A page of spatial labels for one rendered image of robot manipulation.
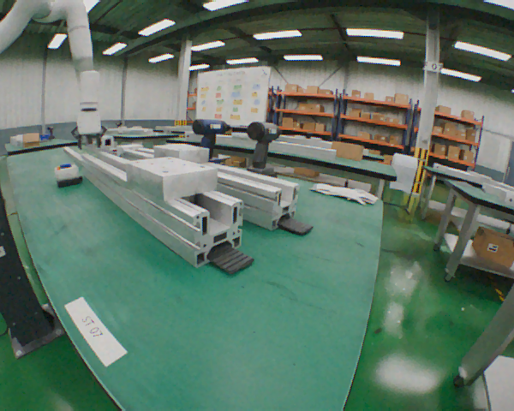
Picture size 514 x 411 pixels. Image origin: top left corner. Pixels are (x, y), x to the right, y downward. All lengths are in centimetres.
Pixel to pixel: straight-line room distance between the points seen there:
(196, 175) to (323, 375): 33
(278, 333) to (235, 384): 8
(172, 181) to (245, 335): 24
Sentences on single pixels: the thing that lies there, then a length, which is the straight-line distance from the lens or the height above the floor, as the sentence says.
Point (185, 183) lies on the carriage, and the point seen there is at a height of 89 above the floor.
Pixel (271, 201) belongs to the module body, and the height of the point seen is 84.
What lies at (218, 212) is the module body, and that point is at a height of 84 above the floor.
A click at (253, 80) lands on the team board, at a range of 381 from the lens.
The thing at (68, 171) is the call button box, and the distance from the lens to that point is 88.
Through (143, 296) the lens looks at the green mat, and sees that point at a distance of 31.
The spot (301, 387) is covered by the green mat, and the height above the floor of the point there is 78.
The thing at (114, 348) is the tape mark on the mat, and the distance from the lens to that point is 26.
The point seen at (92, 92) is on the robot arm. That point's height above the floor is 111.
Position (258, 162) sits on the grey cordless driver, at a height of 87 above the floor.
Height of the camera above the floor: 98
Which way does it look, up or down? 19 degrees down
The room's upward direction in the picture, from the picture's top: 5 degrees clockwise
